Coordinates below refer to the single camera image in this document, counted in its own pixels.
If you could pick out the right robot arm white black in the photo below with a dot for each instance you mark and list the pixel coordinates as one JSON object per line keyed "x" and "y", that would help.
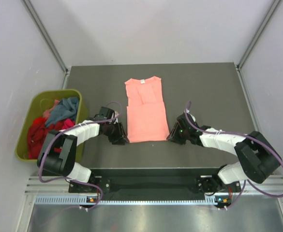
{"x": 255, "y": 162}

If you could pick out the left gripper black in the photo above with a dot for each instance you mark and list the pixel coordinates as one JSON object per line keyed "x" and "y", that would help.
{"x": 120, "y": 136}

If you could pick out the olive green plastic bin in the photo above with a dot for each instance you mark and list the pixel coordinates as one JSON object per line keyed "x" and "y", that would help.
{"x": 40, "y": 103}

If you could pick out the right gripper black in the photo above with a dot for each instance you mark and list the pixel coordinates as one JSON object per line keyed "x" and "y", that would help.
{"x": 173, "y": 137}

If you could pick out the left aluminium corner post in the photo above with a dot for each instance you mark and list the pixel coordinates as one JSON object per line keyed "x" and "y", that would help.
{"x": 45, "y": 35}

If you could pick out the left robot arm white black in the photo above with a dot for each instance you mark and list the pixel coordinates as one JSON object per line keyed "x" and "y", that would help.
{"x": 57, "y": 158}

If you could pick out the red t shirt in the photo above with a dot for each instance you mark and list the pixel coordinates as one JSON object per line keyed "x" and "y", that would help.
{"x": 37, "y": 134}

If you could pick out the aluminium corner post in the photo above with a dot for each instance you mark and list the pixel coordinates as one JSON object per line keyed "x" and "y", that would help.
{"x": 45, "y": 35}
{"x": 275, "y": 4}

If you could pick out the salmon pink t shirt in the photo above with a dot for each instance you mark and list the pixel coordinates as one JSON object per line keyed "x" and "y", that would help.
{"x": 146, "y": 114}

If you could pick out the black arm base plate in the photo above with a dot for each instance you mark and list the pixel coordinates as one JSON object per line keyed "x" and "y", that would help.
{"x": 195, "y": 184}

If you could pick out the right aluminium corner post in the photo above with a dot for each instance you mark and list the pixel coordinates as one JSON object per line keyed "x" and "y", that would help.
{"x": 275, "y": 4}

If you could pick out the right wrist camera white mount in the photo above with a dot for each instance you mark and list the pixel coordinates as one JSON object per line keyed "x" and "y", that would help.
{"x": 190, "y": 116}

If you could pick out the magenta pink t shirt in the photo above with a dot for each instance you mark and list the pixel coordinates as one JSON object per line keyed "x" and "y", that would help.
{"x": 68, "y": 123}

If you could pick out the slotted grey cable duct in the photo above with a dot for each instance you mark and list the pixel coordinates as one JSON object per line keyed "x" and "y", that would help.
{"x": 88, "y": 200}

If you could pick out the grey blue t shirt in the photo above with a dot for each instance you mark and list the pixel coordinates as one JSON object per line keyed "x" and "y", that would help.
{"x": 66, "y": 108}

